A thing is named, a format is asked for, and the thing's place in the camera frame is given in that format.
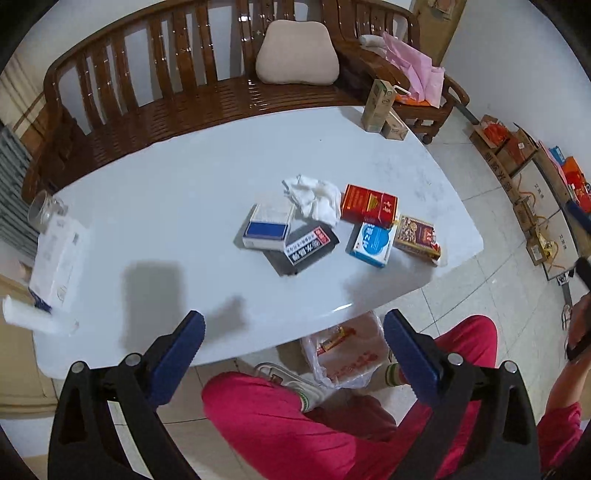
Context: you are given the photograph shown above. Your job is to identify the yellow snack wrapper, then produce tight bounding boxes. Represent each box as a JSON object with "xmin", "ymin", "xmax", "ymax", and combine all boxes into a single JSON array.
[{"xmin": 317, "ymin": 326, "xmax": 356, "ymax": 355}]

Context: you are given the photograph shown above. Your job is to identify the cardboard boxes by wall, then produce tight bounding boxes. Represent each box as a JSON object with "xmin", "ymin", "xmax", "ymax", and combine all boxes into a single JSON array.
[{"xmin": 470, "ymin": 115, "xmax": 590, "ymax": 280}]

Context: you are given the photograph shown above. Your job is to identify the white tissue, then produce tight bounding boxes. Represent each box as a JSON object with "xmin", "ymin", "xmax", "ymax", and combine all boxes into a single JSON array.
[{"xmin": 283, "ymin": 175, "xmax": 342, "ymax": 227}]

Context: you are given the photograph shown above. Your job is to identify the brown patterned cigarette box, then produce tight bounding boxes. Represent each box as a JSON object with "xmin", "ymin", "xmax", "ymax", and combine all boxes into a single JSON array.
[{"xmin": 394, "ymin": 215, "xmax": 442, "ymax": 264}]

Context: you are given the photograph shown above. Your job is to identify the long wooden bench sofa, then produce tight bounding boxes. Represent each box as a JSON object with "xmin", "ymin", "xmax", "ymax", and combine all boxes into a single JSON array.
[{"xmin": 21, "ymin": 1, "xmax": 361, "ymax": 203}]

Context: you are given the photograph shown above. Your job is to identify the red cigarette box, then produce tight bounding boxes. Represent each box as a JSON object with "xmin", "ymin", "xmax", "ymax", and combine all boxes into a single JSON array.
[{"xmin": 341, "ymin": 184, "xmax": 398, "ymax": 229}]

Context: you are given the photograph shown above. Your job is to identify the blue white medicine box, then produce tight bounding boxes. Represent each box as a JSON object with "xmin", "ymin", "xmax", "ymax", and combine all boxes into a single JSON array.
[{"xmin": 242, "ymin": 196, "xmax": 296, "ymax": 251}]

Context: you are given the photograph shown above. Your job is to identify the yellow door with ornament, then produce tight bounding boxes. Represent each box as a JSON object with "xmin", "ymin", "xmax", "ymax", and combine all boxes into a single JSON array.
[{"xmin": 413, "ymin": 0, "xmax": 467, "ymax": 65}]

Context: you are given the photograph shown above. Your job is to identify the wooden armchair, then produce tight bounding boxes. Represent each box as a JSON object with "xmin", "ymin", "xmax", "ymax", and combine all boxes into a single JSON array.
[{"xmin": 322, "ymin": 1, "xmax": 470, "ymax": 145}]

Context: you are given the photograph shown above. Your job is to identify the grey radiator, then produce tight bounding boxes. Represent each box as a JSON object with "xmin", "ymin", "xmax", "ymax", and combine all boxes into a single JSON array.
[{"xmin": 0, "ymin": 125, "xmax": 38, "ymax": 259}]

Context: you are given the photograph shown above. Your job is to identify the white-top wooden coffee table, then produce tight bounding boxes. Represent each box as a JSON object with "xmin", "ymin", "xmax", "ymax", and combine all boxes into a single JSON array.
[{"xmin": 32, "ymin": 105, "xmax": 485, "ymax": 381}]

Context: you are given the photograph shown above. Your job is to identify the white sneaker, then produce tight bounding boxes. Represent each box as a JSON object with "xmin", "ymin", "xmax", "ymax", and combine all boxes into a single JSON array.
[{"xmin": 254, "ymin": 362, "xmax": 332, "ymax": 413}]

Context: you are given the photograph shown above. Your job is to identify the pink plastic bag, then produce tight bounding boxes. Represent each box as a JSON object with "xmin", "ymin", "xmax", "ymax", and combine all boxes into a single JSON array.
[{"xmin": 382, "ymin": 32, "xmax": 445, "ymax": 109}]

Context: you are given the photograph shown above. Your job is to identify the white plastic trash bag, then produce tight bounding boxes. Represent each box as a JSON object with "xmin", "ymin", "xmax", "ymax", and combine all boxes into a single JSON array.
[{"xmin": 300, "ymin": 311, "xmax": 390, "ymax": 390}]

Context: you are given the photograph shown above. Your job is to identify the black warning-label box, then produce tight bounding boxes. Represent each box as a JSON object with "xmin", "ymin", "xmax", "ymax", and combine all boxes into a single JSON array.
[{"xmin": 264, "ymin": 222, "xmax": 339, "ymax": 276}]

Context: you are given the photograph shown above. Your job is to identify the beige cushion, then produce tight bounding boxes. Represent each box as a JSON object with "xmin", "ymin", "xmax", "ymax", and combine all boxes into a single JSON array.
[{"xmin": 256, "ymin": 20, "xmax": 339, "ymax": 86}]

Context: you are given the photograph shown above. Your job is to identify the light blue medicine box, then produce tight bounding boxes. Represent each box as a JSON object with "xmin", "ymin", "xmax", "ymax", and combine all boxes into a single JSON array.
[{"xmin": 349, "ymin": 223, "xmax": 396, "ymax": 268}]

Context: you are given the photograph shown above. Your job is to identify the white flat appliance box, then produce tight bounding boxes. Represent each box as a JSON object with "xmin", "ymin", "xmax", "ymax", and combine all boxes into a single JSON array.
[{"xmin": 29, "ymin": 215, "xmax": 90, "ymax": 312}]

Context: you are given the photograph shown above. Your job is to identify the small beige carton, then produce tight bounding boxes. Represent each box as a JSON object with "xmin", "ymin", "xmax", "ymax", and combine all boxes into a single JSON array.
[{"xmin": 381, "ymin": 110, "xmax": 409, "ymax": 141}]

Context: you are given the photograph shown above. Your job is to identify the tall green carton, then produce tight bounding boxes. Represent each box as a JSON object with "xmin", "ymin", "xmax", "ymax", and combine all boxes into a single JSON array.
[{"xmin": 361, "ymin": 79, "xmax": 396, "ymax": 133}]

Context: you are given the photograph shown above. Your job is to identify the glass mug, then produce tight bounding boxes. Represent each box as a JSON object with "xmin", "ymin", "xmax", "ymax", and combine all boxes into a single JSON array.
[{"xmin": 27, "ymin": 190, "xmax": 68, "ymax": 233}]

